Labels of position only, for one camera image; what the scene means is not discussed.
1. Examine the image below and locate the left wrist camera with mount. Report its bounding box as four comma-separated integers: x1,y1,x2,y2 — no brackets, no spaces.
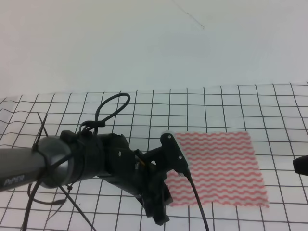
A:
143,131,190,177

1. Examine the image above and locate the white black-grid tablecloth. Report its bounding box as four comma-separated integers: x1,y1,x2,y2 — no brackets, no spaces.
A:
0,84,308,231

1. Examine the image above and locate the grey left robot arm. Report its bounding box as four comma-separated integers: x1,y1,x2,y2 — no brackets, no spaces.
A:
0,131,172,225

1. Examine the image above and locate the pink wavy striped towel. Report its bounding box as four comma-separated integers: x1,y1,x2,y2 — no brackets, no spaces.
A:
176,131,269,207

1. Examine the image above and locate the loose black cable with plug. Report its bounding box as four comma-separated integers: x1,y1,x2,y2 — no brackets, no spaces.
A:
21,93,131,231

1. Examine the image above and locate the black left camera cable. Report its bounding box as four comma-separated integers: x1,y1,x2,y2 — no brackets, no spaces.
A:
179,172,210,231

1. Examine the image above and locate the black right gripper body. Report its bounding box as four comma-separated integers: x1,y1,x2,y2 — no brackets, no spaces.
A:
293,155,308,176

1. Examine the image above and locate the black zip tie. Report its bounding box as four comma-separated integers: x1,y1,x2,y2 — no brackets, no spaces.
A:
32,112,97,231

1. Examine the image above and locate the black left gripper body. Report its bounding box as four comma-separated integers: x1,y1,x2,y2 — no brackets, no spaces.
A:
60,130,172,225

